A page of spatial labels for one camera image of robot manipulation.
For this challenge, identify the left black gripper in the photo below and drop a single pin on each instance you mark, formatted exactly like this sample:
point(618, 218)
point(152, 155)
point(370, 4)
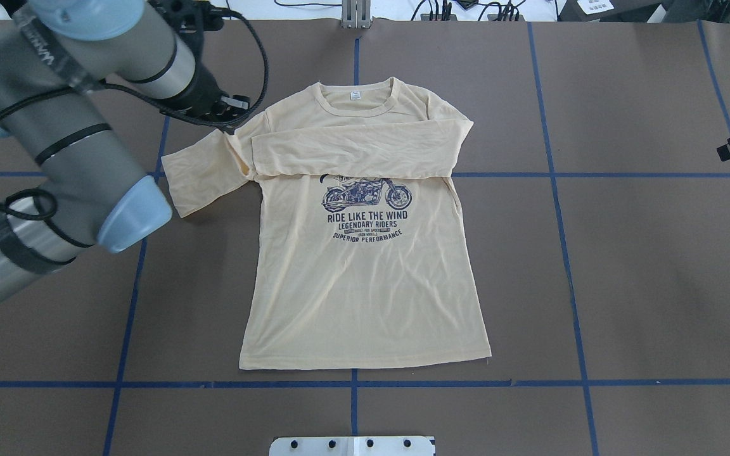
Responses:
point(202, 90)

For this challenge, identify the cream long-sleeve printed shirt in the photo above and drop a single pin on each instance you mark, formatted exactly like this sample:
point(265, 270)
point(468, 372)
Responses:
point(363, 261)

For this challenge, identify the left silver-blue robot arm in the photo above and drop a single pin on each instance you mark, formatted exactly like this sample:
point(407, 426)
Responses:
point(53, 55)

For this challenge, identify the brown mat with blue grid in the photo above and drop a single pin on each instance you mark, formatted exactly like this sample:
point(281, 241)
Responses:
point(597, 217)

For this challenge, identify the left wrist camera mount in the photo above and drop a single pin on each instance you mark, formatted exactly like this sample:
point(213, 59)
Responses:
point(191, 19)

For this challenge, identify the aluminium frame post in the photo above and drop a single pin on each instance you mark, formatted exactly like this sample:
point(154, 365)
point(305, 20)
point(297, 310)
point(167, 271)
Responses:
point(356, 14)

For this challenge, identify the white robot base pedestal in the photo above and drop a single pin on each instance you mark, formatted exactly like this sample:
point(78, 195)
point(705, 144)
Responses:
point(354, 445)

